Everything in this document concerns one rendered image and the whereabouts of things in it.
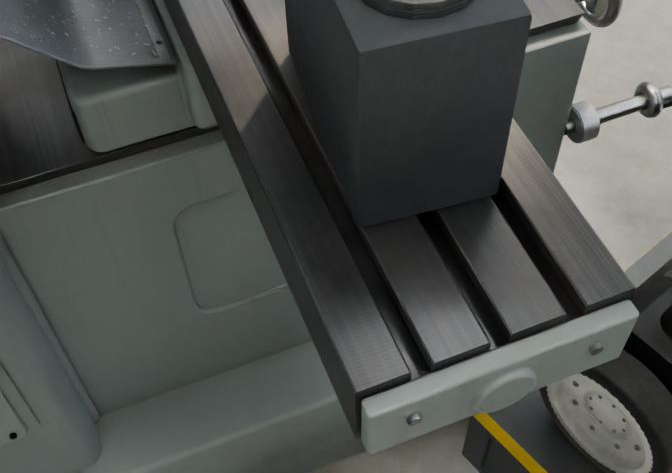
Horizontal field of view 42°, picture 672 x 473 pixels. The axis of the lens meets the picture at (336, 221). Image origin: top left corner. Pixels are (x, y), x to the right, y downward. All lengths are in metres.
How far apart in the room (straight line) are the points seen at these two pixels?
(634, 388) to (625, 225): 0.94
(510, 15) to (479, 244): 0.19
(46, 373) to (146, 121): 0.41
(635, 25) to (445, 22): 1.88
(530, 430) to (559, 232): 0.57
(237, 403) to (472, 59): 0.98
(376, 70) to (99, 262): 0.68
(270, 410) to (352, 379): 0.84
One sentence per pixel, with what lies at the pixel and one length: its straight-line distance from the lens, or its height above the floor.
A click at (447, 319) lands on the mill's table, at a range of 0.66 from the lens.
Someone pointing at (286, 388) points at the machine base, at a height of 0.20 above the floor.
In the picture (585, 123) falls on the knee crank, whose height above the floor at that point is 0.56.
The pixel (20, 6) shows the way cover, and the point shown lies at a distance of 0.97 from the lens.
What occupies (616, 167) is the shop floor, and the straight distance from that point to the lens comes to 2.09.
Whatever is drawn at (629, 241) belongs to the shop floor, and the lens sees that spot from 1.97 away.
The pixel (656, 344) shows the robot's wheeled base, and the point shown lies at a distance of 1.10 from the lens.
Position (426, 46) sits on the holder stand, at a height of 1.14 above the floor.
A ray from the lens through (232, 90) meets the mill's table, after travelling 0.82.
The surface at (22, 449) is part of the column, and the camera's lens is 1.42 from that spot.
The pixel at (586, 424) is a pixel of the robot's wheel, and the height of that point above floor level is 0.44.
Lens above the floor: 1.52
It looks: 53 degrees down
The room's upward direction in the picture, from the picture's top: 2 degrees counter-clockwise
